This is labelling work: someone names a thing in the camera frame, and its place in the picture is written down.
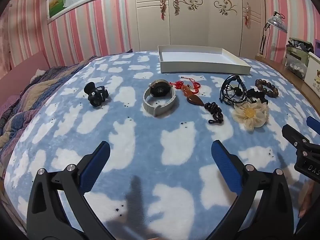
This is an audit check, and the brown wooden bead bracelet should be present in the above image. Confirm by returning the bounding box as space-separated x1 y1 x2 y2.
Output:
254 78 279 97

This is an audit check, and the green storage bag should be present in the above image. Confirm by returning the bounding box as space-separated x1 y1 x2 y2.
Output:
285 37 314 80

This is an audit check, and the blue polar bear blanket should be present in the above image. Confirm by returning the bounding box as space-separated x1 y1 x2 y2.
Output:
1 51 319 239

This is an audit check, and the black cord bracelet bundle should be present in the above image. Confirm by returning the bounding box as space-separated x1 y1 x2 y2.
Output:
219 74 249 105

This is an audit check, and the wooden desk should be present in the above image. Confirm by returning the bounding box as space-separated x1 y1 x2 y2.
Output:
255 55 320 114

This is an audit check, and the watch with grey band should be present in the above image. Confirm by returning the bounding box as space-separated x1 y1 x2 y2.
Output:
143 79 177 117

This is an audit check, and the red knot orange gourd charm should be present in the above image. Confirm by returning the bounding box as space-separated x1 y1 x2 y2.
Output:
169 77 201 98

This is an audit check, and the cream flower hair scrunchie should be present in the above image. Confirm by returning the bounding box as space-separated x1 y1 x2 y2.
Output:
232 99 269 132

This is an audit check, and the striped purple blue quilt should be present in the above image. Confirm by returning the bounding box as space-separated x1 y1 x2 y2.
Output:
0 55 98 153

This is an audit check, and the white wardrobe with ornaments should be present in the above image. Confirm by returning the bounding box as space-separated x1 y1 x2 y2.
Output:
127 0 266 59

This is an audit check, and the white bear printed box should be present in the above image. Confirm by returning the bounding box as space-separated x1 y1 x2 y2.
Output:
304 52 320 97

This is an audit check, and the black hair claw clip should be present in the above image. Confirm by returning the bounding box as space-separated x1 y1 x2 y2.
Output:
84 82 109 107

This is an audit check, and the white shallow tray box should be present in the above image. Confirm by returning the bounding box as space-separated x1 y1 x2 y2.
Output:
158 45 251 75

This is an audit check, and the brown pendant black cord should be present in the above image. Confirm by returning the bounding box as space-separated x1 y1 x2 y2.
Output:
187 95 225 125

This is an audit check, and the silver heat lamp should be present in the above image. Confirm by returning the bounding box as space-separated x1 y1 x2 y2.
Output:
259 10 288 55

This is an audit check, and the black scrunchie hair tie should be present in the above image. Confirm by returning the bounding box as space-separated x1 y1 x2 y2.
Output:
246 88 269 105

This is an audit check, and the person's right hand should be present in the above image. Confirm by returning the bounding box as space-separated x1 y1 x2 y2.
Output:
298 180 315 218

